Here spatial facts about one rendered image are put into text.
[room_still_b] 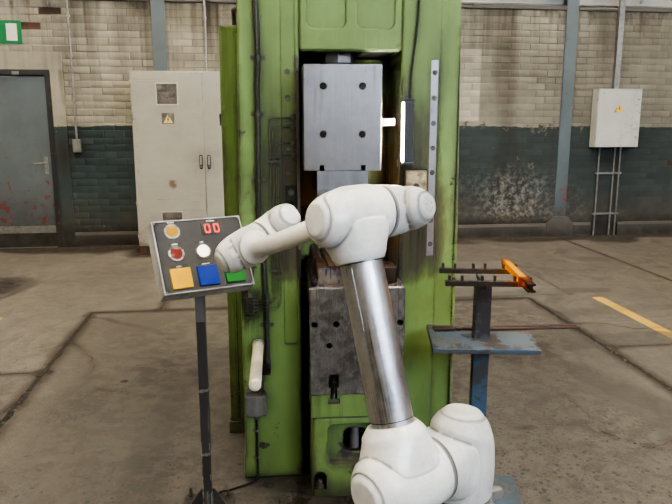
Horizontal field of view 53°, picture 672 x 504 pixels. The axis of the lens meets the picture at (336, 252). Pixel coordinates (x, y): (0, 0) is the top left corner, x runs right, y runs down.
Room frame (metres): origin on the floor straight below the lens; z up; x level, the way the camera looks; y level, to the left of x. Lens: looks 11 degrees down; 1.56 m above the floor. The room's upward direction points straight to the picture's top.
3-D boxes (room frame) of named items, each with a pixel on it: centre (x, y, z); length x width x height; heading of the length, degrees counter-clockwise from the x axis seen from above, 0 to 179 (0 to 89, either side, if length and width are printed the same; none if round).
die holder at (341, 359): (2.82, -0.06, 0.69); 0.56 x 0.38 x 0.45; 5
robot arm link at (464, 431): (1.51, -0.30, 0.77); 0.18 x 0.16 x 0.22; 129
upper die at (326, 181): (2.81, -0.01, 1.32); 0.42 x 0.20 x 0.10; 5
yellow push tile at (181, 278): (2.31, 0.55, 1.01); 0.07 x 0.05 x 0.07; 120
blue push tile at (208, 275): (2.36, 0.46, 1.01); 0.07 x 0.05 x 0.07; 120
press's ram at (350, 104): (2.81, -0.05, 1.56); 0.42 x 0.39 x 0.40; 5
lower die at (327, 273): (2.81, -0.01, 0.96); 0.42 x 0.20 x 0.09; 5
